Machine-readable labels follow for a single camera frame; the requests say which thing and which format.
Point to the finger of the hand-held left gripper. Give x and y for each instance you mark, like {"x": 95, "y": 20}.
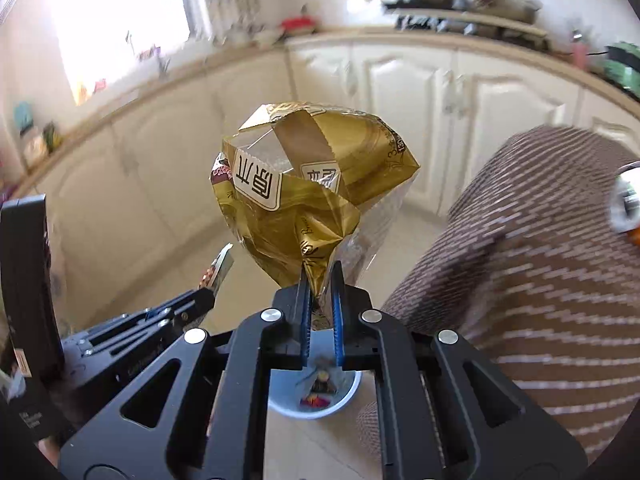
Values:
{"x": 192, "y": 319}
{"x": 190, "y": 300}

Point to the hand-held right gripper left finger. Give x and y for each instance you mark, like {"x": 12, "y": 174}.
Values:
{"x": 302, "y": 320}

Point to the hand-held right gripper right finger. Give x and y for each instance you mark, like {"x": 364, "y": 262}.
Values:
{"x": 339, "y": 320}

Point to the blue trash bin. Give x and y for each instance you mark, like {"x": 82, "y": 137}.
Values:
{"x": 287, "y": 390}

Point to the gold snack bag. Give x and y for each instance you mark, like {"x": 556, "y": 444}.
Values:
{"x": 300, "y": 210}

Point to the crushed orange can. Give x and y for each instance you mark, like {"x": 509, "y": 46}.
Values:
{"x": 625, "y": 205}

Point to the green packet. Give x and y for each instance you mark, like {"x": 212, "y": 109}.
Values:
{"x": 52, "y": 137}

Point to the brown polka dot tablecloth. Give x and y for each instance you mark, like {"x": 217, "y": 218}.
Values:
{"x": 525, "y": 310}

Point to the row of cream lower cabinets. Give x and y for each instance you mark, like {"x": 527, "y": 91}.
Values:
{"x": 400, "y": 110}

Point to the kitchen window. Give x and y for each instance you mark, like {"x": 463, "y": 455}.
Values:
{"x": 115, "y": 10}

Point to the red container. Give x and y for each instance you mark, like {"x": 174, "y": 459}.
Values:
{"x": 298, "y": 24}

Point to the set of hanging utensils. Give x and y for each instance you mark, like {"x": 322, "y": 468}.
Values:
{"x": 235, "y": 5}

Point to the black gas stove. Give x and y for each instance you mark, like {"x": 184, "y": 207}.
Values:
{"x": 430, "y": 22}

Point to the steel wok with lid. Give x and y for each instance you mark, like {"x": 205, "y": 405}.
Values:
{"x": 505, "y": 5}

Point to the pink cup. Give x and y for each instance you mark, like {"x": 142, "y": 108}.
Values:
{"x": 580, "y": 55}

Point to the green electric cooker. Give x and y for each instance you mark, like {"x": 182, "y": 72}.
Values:
{"x": 622, "y": 67}

